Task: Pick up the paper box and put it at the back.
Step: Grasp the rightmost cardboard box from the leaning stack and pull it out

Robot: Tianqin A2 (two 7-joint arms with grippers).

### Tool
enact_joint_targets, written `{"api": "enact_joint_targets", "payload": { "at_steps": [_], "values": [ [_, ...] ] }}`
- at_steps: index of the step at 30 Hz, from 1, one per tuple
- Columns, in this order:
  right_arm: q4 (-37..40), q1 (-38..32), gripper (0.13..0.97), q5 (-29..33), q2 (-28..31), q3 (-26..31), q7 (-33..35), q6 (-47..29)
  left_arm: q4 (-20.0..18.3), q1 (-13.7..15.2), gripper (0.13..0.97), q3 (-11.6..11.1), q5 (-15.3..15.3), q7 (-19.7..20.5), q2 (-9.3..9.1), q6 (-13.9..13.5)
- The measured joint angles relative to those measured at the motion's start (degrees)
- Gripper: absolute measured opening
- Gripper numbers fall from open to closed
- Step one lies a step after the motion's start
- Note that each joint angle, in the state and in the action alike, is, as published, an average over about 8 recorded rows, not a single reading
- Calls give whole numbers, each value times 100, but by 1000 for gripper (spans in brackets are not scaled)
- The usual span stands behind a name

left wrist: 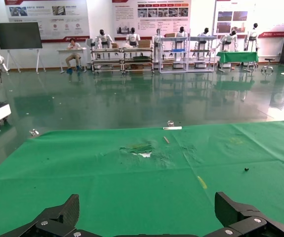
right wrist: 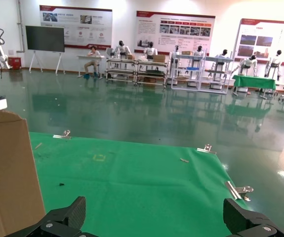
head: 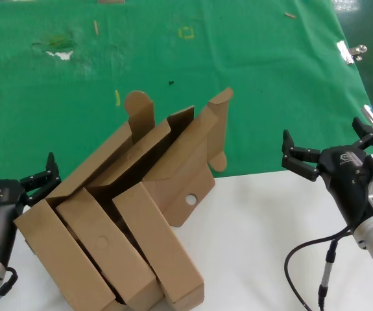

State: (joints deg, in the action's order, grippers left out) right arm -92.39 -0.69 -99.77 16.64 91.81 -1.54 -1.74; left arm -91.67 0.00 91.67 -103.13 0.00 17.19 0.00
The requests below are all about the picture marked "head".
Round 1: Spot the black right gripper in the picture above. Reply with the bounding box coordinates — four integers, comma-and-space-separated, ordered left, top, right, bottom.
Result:
281, 116, 373, 233

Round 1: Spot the large open cardboard carton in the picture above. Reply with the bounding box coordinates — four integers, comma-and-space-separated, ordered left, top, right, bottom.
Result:
23, 86, 235, 311

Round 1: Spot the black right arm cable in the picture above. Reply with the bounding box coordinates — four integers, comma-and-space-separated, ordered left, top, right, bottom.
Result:
283, 224, 356, 311

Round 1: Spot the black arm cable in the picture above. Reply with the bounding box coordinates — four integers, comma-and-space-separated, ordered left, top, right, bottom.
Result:
283, 224, 356, 311
0, 266, 19, 306

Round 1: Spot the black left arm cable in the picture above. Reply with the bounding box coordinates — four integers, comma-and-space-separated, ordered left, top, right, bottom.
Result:
0, 266, 19, 306

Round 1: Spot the green table cloth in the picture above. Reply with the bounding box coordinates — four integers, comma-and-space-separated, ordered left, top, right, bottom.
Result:
0, 0, 373, 197

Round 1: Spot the long brown paper box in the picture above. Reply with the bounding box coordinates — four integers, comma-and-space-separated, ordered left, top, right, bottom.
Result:
13, 198, 117, 311
55, 187, 165, 311
112, 181, 205, 308

